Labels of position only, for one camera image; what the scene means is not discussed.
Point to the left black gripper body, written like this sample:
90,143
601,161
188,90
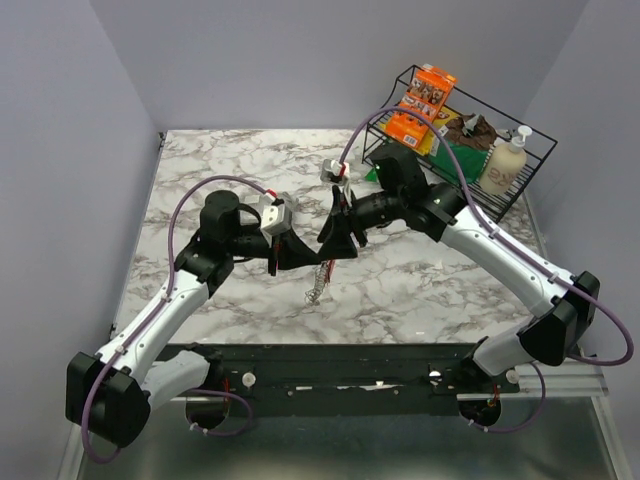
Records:
249,244

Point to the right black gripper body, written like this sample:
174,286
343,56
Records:
378,209

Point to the metal keyring coil red holder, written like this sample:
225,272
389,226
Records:
322,277

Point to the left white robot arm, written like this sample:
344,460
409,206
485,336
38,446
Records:
112,392

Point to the white green pouch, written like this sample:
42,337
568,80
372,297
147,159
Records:
373,175

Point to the yellow snack packet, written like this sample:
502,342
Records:
435,135

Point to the clear plastic bag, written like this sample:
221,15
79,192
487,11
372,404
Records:
259,202

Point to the green and brown bag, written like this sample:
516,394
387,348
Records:
470,138

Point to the cream pump soap bottle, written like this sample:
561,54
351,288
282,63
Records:
506,161

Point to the orange snack box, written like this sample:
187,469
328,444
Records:
426,95

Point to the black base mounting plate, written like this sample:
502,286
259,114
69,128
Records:
330,380

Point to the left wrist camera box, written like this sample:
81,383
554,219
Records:
276,218

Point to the black wire shelf rack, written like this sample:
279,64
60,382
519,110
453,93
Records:
539,146

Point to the right aluminium extrusion rail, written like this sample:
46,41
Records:
570,380

